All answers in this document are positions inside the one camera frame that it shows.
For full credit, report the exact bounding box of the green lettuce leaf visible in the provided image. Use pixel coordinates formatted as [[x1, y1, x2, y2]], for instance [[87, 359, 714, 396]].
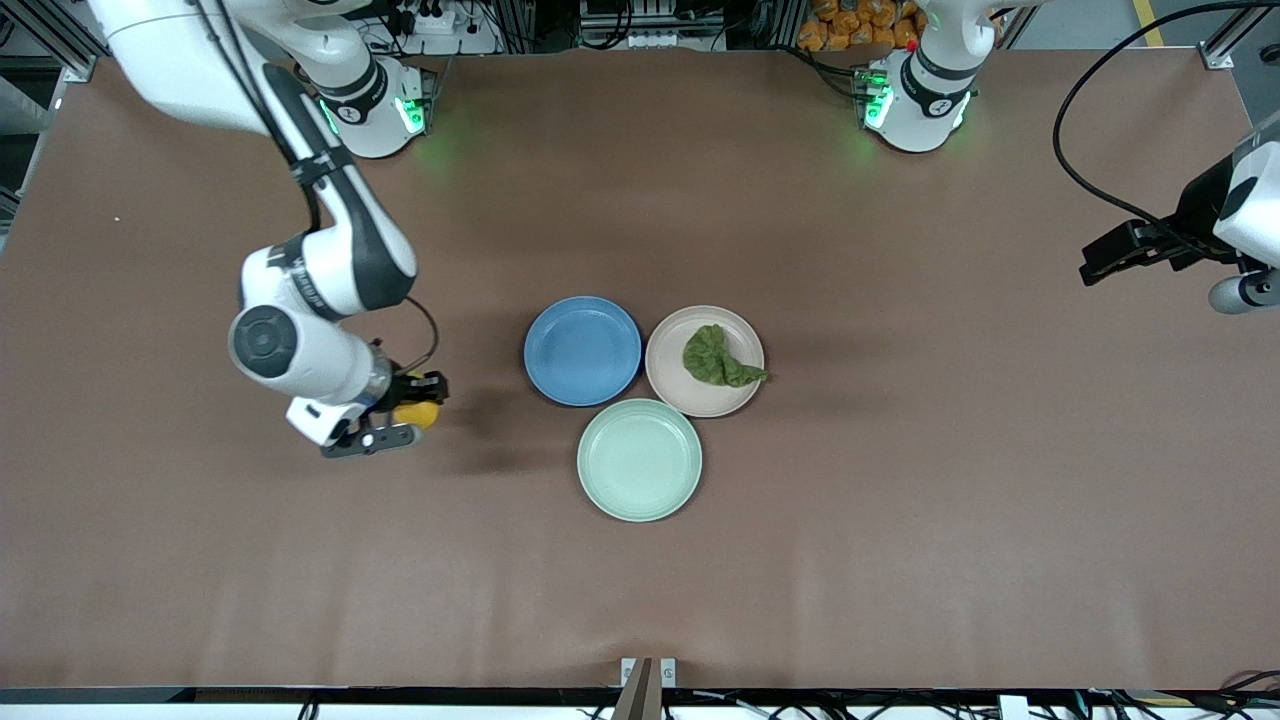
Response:
[[682, 324, 771, 389]]

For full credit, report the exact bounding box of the blue plate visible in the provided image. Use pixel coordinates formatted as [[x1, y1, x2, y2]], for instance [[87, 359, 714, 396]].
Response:
[[524, 296, 643, 408]]

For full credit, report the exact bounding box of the pale green plate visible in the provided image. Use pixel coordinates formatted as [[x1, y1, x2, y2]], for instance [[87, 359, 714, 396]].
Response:
[[577, 398, 704, 523]]

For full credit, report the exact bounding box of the beige pink plate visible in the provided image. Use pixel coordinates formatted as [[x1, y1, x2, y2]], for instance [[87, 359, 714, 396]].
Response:
[[645, 305, 766, 419]]

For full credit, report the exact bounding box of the brown table cover mat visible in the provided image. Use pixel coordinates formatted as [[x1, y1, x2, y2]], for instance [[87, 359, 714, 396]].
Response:
[[0, 48, 1280, 692]]

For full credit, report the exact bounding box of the bag of orange fruits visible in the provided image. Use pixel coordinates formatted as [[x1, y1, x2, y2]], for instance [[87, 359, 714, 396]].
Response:
[[797, 0, 926, 53]]

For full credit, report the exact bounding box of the white power strip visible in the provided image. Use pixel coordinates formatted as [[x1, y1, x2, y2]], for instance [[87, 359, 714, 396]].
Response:
[[398, 0, 463, 35]]

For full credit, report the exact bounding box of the white electronics rack unit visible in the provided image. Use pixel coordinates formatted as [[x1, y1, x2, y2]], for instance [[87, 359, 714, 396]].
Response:
[[578, 0, 726, 51]]

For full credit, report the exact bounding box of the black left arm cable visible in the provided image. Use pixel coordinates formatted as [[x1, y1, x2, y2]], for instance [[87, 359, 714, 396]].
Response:
[[1051, 0, 1280, 246]]

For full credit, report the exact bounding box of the aluminium frame profile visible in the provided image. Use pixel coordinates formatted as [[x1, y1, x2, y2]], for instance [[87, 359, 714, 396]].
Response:
[[1200, 0, 1280, 71], [0, 0, 113, 83]]

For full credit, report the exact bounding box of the metal bracket with brown post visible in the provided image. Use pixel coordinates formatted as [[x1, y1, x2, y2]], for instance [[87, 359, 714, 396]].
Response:
[[612, 656, 678, 720]]

